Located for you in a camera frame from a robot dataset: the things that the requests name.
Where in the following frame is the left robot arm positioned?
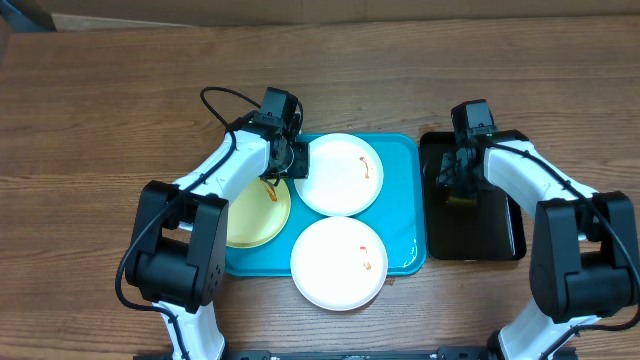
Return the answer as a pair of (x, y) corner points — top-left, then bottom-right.
(114, 109), (309, 359)

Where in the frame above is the white plate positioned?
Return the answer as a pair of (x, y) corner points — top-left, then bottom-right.
(290, 217), (388, 311)
(294, 133), (384, 216)

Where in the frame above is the light green plate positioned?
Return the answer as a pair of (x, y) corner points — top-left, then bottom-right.
(226, 178), (292, 249)

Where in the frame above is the yellow green scrub sponge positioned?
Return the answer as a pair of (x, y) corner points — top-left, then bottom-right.
(445, 187), (477, 206)

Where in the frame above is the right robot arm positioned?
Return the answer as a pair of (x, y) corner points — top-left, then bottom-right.
(419, 125), (639, 359)

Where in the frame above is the teal plastic tray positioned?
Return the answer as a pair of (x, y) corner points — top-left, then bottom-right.
(225, 132), (427, 277)

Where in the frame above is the black rectangular water tray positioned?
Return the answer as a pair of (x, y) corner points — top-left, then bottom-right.
(419, 132), (527, 261)

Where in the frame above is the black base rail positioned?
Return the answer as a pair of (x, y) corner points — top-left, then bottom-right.
(132, 345), (579, 360)

